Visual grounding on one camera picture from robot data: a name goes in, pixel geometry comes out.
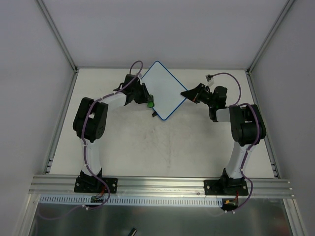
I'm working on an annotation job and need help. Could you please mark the left aluminium side rail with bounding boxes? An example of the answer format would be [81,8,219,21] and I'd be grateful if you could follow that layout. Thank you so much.
[40,69,79,175]

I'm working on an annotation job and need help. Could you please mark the slotted cable duct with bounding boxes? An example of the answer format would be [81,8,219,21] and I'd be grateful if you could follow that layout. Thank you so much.
[39,194,223,207]

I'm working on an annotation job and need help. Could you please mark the blue framed whiteboard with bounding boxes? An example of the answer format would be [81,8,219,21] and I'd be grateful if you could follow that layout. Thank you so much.
[141,60,187,121]

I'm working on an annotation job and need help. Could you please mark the left aluminium frame post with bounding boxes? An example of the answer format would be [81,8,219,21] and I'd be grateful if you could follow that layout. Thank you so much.
[35,0,77,72]

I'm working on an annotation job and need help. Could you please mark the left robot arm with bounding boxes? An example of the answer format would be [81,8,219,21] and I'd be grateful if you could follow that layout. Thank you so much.
[72,74,154,195]

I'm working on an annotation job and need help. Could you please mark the aluminium side rail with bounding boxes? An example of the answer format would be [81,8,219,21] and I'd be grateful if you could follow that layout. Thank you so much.
[246,71,281,179]
[40,69,79,175]

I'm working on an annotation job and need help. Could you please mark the right aluminium side rail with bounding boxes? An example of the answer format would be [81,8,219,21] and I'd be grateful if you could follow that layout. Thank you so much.
[246,71,281,179]

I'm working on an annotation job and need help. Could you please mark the aluminium frame post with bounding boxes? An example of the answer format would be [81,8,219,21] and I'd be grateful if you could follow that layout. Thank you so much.
[247,0,296,75]
[35,0,77,72]

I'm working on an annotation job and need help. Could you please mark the right aluminium frame post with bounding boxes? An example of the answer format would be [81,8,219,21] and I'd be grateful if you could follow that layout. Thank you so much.
[247,0,296,75]

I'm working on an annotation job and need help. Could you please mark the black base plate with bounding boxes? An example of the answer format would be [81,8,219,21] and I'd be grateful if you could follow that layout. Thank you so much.
[203,178,249,196]
[74,176,118,194]

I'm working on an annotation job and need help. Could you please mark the aluminium front rail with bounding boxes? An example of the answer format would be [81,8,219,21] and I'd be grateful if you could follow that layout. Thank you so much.
[28,175,295,199]

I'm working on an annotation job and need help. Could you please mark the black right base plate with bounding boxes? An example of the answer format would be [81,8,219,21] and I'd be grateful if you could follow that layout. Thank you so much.
[203,178,249,196]

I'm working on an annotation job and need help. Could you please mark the small black object at bottom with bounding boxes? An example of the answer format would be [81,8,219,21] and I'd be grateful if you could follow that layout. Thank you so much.
[128,228,137,236]

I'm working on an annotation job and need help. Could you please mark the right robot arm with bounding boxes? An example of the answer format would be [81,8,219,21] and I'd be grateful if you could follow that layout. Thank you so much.
[181,84,266,196]

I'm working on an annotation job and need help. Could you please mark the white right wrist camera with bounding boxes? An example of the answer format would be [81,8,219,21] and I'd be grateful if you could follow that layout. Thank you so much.
[205,74,214,86]

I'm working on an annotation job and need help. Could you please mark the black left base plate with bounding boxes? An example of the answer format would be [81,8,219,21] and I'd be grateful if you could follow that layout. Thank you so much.
[74,176,118,194]

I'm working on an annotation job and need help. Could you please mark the green whiteboard eraser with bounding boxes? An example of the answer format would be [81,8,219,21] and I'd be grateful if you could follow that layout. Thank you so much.
[147,94,155,108]

